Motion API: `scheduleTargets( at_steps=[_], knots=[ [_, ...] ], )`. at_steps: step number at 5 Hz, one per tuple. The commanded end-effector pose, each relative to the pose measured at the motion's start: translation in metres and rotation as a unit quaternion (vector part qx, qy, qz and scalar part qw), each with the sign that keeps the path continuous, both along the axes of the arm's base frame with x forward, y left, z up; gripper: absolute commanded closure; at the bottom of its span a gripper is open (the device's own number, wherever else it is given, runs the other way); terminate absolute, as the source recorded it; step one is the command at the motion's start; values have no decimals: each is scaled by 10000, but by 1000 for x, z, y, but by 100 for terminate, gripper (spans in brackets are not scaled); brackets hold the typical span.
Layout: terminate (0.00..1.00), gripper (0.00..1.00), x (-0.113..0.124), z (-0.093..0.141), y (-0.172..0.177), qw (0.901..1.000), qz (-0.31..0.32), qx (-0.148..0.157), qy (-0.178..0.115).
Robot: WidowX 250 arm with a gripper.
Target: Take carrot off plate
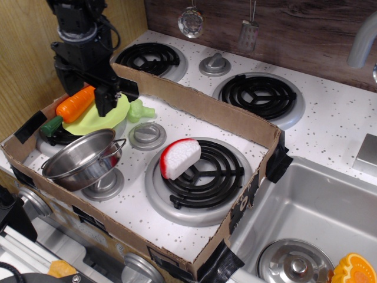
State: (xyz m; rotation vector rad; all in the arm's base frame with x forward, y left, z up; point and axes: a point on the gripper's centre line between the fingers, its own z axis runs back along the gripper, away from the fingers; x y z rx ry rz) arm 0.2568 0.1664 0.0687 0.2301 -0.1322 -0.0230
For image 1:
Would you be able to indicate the silver knob under pot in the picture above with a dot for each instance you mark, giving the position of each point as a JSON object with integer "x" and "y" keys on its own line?
{"x": 106, "y": 188}

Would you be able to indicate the silver faucet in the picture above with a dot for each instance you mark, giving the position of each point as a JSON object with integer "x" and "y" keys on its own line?
{"x": 362, "y": 43}

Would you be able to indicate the front left black burner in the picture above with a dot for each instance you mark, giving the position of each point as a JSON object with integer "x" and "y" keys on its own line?
{"x": 50, "y": 146}

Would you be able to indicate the red white toy cheese wedge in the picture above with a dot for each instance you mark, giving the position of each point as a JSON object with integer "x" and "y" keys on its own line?
{"x": 177, "y": 157}

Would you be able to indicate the stainless steel pot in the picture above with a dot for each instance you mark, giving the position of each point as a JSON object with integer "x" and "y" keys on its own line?
{"x": 84, "y": 161}

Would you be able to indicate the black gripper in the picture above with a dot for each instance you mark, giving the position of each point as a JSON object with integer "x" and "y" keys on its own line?
{"x": 85, "y": 58}

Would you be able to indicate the orange toy carrot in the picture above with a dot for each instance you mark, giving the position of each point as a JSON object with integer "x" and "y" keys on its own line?
{"x": 69, "y": 110}

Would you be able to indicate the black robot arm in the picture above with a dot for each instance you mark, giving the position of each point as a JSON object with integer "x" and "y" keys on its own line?
{"x": 80, "y": 16}

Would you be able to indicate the hanging metal grater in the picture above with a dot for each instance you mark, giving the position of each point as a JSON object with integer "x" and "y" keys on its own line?
{"x": 248, "y": 36}

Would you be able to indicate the light green plastic plate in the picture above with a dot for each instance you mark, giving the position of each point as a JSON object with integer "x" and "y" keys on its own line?
{"x": 90, "y": 121}

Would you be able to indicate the steel pot lid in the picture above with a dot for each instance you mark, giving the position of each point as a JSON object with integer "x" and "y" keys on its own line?
{"x": 293, "y": 260}

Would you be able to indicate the silver front panel knob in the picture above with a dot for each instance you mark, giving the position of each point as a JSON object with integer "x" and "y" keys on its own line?
{"x": 137, "y": 269}

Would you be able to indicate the silver knob inside fence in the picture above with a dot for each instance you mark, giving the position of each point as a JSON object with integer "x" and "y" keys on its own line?
{"x": 147, "y": 136}

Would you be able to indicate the silver left panel knob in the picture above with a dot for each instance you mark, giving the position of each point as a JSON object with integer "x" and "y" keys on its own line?
{"x": 34, "y": 205}

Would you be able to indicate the front right black burner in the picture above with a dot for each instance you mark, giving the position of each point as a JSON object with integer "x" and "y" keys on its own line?
{"x": 204, "y": 193}

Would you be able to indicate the black clamp device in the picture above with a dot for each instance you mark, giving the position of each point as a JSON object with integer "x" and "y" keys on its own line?
{"x": 14, "y": 215}

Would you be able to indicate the black burner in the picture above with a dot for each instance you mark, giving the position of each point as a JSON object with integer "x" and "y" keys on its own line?
{"x": 204, "y": 193}
{"x": 50, "y": 146}
{"x": 269, "y": 96}
{"x": 154, "y": 58}

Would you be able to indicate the hanging metal strainer spoon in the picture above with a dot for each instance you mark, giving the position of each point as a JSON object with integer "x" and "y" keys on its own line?
{"x": 191, "y": 22}

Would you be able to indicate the stainless steel sink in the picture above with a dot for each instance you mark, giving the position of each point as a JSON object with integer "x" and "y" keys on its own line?
{"x": 331, "y": 210}

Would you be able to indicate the silver panel knob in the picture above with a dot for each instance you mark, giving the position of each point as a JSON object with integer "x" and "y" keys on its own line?
{"x": 137, "y": 269}
{"x": 34, "y": 205}

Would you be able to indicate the back left black burner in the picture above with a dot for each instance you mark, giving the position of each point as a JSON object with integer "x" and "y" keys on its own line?
{"x": 154, "y": 58}

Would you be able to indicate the orange toy fruit half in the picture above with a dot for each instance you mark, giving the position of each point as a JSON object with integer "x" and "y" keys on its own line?
{"x": 354, "y": 268}

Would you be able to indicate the silver knob back centre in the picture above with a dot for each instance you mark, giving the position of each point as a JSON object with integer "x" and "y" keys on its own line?
{"x": 215, "y": 66}

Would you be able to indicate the cardboard fence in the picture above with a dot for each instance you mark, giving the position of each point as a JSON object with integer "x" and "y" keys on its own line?
{"x": 183, "y": 252}

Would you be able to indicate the back right black burner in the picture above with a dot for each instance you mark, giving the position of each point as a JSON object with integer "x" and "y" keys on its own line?
{"x": 269, "y": 96}

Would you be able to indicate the silver sink block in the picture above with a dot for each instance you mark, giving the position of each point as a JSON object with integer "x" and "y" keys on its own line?
{"x": 366, "y": 158}

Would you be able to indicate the light green toy broccoli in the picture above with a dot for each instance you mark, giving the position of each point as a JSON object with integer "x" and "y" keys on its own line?
{"x": 138, "y": 110}

